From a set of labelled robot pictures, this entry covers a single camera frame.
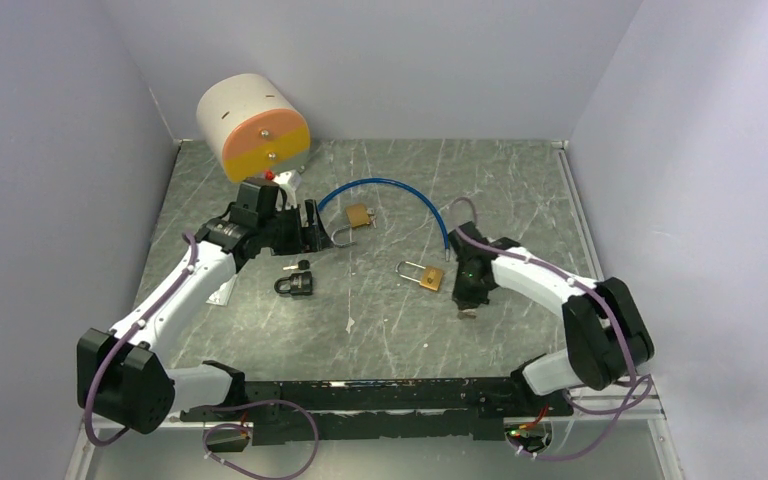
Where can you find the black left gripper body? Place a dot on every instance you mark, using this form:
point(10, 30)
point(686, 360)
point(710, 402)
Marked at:
point(288, 237)

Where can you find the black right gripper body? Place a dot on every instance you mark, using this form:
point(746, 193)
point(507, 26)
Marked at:
point(466, 291)

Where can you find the long shackle brass padlock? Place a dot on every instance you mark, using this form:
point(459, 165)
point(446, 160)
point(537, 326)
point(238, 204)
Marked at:
point(427, 277)

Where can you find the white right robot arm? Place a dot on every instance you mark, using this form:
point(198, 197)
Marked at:
point(605, 336)

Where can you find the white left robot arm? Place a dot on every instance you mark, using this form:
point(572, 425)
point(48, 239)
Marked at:
point(122, 372)

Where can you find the black head key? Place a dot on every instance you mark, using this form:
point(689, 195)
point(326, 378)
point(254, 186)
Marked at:
point(301, 265)

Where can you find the black padlock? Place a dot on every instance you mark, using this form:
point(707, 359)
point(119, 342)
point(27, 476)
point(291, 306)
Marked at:
point(295, 285)

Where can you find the plastic packaging card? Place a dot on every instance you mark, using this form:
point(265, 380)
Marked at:
point(221, 297)

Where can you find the beige cylinder drawer box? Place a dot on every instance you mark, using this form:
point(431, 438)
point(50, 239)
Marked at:
point(251, 128)

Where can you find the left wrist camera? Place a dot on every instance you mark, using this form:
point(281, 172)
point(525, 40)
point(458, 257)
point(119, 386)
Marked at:
point(289, 181)

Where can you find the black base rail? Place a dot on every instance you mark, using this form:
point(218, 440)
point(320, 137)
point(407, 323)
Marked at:
point(482, 408)

